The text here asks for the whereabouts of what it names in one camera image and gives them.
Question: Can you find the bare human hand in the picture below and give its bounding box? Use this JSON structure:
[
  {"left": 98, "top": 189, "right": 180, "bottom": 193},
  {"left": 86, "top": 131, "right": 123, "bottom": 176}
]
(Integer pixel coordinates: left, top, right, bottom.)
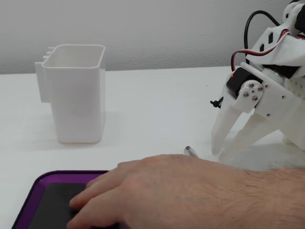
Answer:
[{"left": 66, "top": 154, "right": 249, "bottom": 229}]

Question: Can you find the hairy human forearm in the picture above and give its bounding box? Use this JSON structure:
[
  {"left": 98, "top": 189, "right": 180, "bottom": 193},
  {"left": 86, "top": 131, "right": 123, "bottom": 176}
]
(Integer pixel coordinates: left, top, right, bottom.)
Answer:
[{"left": 247, "top": 167, "right": 305, "bottom": 229}]

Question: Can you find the red white black servo cable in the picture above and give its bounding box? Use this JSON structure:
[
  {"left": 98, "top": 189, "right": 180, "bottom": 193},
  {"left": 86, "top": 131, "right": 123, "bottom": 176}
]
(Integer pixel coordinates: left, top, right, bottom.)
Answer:
[{"left": 230, "top": 28, "right": 290, "bottom": 72}]

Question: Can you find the clear ballpoint pen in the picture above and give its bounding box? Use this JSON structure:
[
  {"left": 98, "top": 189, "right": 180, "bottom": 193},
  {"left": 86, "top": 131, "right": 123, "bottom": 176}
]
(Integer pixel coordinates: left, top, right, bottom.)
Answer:
[{"left": 183, "top": 146, "right": 199, "bottom": 158}]

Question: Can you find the white plastic cup container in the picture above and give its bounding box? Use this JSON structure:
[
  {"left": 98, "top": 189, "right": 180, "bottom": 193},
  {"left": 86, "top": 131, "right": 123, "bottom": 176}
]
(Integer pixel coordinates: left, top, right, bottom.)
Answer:
[{"left": 34, "top": 44, "right": 106, "bottom": 144}]

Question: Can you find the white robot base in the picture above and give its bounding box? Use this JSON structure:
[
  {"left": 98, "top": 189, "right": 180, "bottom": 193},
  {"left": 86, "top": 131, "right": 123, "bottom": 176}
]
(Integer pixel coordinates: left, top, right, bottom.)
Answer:
[{"left": 281, "top": 73, "right": 305, "bottom": 151}]

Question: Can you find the black zip tie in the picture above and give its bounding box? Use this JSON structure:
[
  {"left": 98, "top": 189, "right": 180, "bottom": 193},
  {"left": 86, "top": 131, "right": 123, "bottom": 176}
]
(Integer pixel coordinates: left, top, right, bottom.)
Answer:
[{"left": 209, "top": 96, "right": 224, "bottom": 109}]

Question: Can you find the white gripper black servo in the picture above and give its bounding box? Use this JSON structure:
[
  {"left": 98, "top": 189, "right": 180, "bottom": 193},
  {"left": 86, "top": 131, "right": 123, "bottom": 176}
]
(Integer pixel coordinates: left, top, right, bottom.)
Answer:
[{"left": 212, "top": 62, "right": 301, "bottom": 159}]

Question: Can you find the black foam pad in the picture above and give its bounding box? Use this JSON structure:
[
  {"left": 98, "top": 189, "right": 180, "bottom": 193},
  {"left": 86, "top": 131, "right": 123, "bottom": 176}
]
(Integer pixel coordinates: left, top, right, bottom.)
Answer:
[{"left": 30, "top": 182, "right": 93, "bottom": 229}]

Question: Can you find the purple tray with black mat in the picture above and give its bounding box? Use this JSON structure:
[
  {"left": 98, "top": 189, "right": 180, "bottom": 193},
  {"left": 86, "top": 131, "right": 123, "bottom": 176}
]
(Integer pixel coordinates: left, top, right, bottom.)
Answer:
[{"left": 11, "top": 170, "right": 112, "bottom": 229}]

